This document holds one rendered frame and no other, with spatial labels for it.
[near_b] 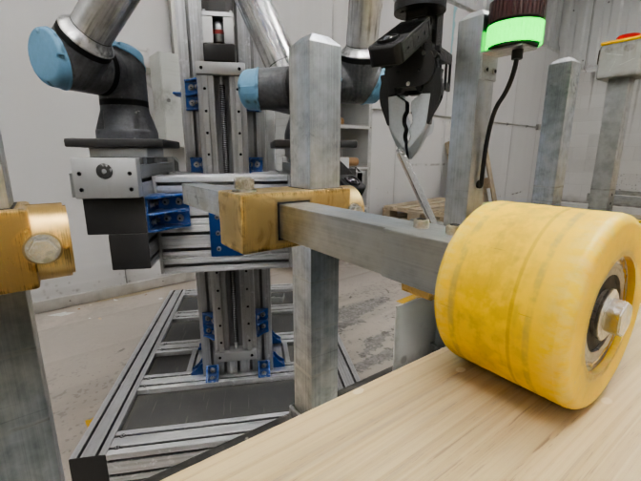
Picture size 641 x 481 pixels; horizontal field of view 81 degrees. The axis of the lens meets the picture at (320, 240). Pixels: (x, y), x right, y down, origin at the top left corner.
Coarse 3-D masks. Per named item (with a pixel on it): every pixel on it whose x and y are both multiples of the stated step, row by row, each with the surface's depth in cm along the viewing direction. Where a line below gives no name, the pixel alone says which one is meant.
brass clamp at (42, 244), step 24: (0, 216) 21; (24, 216) 22; (48, 216) 23; (0, 240) 22; (24, 240) 22; (48, 240) 22; (0, 264) 22; (24, 264) 22; (48, 264) 23; (72, 264) 24; (0, 288) 22; (24, 288) 23
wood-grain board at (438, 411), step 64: (640, 320) 23; (384, 384) 17; (448, 384) 17; (512, 384) 17; (640, 384) 17; (256, 448) 13; (320, 448) 13; (384, 448) 13; (448, 448) 13; (512, 448) 13; (576, 448) 13; (640, 448) 13
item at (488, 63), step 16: (512, 16) 41; (528, 16) 40; (496, 48) 44; (512, 48) 43; (528, 48) 43; (480, 64) 45; (496, 64) 47; (512, 80) 44; (496, 112) 47; (480, 176) 49
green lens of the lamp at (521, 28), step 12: (492, 24) 43; (504, 24) 41; (516, 24) 41; (528, 24) 40; (540, 24) 41; (492, 36) 43; (504, 36) 42; (516, 36) 41; (528, 36) 41; (540, 36) 41
